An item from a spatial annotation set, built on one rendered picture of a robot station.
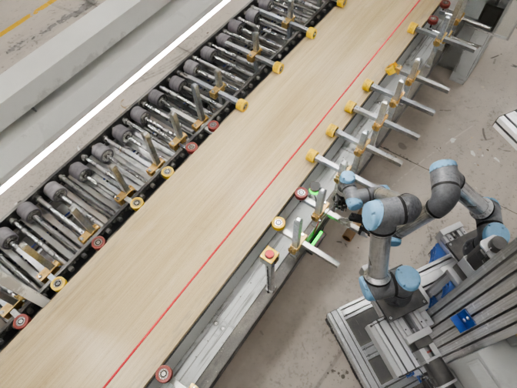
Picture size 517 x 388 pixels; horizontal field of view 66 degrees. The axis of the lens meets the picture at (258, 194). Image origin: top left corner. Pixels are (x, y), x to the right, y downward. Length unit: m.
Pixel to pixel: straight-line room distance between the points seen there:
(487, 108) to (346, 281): 2.34
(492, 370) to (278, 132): 1.76
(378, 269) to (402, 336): 0.46
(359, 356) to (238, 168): 1.44
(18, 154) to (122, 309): 1.48
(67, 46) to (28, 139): 0.21
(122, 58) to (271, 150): 1.73
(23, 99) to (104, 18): 0.25
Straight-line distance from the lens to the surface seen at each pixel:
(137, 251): 2.42
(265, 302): 2.40
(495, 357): 2.01
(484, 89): 4.77
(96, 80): 1.02
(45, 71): 0.95
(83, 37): 1.00
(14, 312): 2.64
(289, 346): 3.06
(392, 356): 2.16
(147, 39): 1.09
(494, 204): 2.25
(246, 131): 2.76
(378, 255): 1.76
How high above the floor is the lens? 3.01
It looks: 59 degrees down
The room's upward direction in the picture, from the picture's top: 4 degrees counter-clockwise
